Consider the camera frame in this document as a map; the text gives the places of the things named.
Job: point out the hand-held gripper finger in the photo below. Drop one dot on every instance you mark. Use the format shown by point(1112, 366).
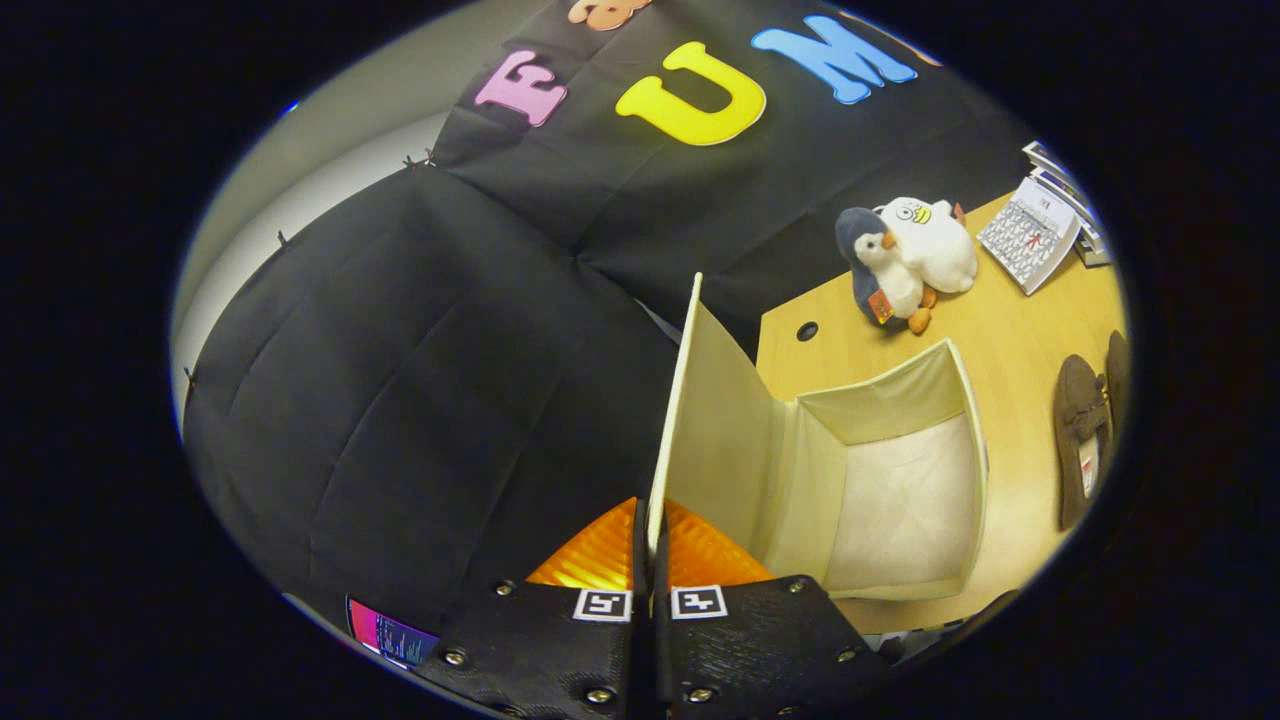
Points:
point(641, 640)
point(663, 640)

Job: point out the beige fabric storage box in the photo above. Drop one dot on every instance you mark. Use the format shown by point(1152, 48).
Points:
point(900, 500)

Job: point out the brown fuzzy slipper shoe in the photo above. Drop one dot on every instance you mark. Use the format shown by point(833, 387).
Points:
point(1080, 420)
point(1118, 375)

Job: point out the colourful monitor screen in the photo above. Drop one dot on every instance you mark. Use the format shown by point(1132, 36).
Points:
point(390, 635)

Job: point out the black backdrop cloth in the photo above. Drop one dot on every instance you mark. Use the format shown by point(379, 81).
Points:
point(400, 400)

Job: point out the grey white penguin plush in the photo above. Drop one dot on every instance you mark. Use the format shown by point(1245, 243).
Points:
point(895, 280)

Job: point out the white duck plush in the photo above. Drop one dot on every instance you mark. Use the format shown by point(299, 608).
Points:
point(935, 255)

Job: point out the white patterned cover book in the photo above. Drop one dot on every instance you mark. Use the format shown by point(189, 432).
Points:
point(1030, 235)

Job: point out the dark grey book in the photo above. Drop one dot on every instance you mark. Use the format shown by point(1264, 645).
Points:
point(1095, 255)

